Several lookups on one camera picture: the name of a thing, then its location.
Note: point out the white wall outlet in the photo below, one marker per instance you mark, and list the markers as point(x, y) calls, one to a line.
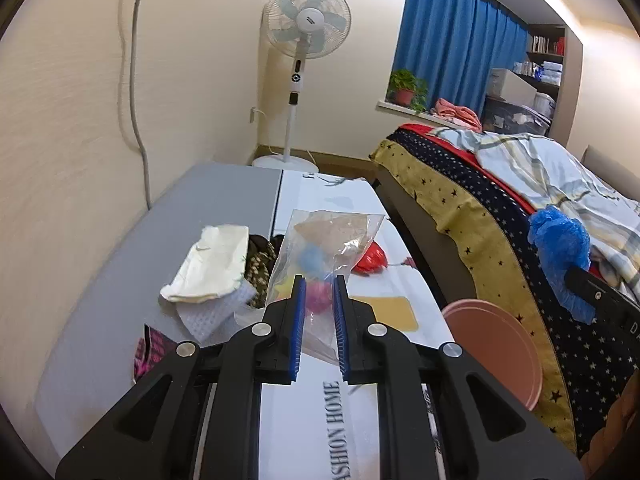
point(253, 114)

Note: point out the white cardboard box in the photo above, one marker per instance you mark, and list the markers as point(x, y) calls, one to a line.
point(510, 85)

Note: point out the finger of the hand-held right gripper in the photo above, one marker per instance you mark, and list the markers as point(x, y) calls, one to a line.
point(595, 292)

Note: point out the row of books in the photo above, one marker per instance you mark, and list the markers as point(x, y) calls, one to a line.
point(542, 42)

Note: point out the grey bed base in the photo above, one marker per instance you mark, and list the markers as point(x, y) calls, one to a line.
point(405, 225)

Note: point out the blue curtain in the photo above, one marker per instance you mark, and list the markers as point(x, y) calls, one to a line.
point(450, 35)

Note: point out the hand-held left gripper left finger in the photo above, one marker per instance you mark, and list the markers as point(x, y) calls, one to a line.
point(297, 325)

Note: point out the white crumpled paper wrapper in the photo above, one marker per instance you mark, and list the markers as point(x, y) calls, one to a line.
point(210, 265)

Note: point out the pink plastic bin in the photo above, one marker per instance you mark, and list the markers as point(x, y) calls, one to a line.
point(495, 350)

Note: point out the bed with striped quilt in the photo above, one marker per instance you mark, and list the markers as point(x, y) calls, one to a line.
point(480, 210)

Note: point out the grey padded mat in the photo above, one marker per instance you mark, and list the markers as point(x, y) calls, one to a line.
point(125, 260)

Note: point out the stack of blue white packets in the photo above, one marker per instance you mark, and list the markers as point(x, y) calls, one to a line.
point(547, 71)

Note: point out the clear lidded storage container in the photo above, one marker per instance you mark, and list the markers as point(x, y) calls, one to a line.
point(545, 102)

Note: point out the white standing fan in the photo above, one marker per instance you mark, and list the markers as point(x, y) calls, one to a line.
point(307, 17)

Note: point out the dark storage box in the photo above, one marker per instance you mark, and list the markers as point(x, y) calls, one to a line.
point(505, 117)

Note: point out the pink crumpled cloth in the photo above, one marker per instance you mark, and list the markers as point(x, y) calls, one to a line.
point(455, 110)

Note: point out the maroon patterned packet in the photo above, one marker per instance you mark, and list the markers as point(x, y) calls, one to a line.
point(152, 352)

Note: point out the wooden bookshelf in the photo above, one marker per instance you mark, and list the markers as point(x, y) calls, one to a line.
point(547, 55)

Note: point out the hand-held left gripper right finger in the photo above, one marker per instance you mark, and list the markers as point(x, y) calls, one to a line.
point(340, 325)

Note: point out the potted green plant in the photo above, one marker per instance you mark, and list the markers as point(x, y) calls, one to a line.
point(404, 95)

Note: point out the dark floral cloth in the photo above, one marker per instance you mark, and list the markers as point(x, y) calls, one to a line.
point(260, 265)

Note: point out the red plastic bag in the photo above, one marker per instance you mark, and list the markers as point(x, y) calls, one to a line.
point(371, 259)

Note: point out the striped plaid duvet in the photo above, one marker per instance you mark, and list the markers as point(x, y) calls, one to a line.
point(540, 165)

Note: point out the white foam fruit net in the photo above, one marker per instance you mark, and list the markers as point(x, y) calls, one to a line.
point(210, 317)

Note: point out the blue plastic shoe cover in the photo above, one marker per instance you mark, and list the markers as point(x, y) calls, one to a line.
point(555, 240)

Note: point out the grey headboard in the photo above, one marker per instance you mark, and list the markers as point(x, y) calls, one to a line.
point(612, 172)

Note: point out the clear plastic bag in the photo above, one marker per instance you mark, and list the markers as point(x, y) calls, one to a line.
point(325, 235)

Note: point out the white windowsill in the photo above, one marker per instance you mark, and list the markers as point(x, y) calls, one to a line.
point(395, 106)

